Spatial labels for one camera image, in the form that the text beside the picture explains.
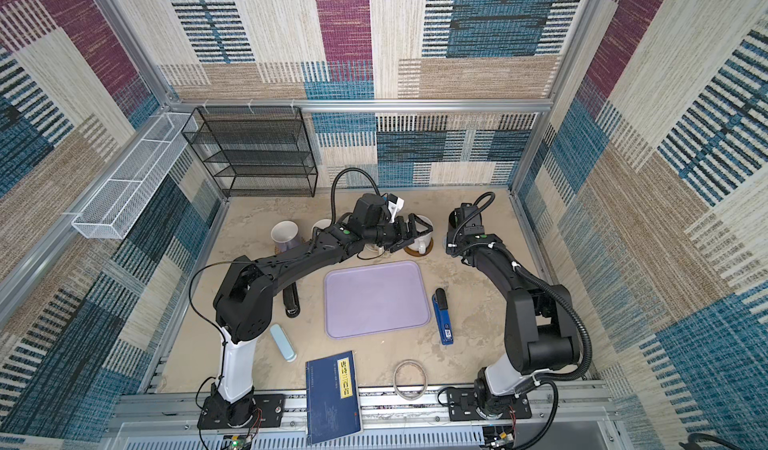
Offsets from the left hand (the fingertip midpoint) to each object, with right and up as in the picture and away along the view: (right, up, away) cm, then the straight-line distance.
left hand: (427, 231), depth 81 cm
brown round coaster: (-2, -8, +18) cm, 20 cm away
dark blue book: (-24, -42, -9) cm, 49 cm away
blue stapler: (+4, -21, +5) cm, 22 cm away
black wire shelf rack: (-58, +28, +27) cm, 70 cm away
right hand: (+12, -4, +11) cm, 17 cm away
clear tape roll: (-9, -38, -6) cm, 39 cm away
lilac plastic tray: (-15, -21, +11) cm, 28 cm away
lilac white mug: (-46, -2, +22) cm, 51 cm away
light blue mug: (-32, +2, +15) cm, 35 cm away
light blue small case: (-39, -30, -1) cm, 49 cm away
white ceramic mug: (0, -4, +12) cm, 13 cm away
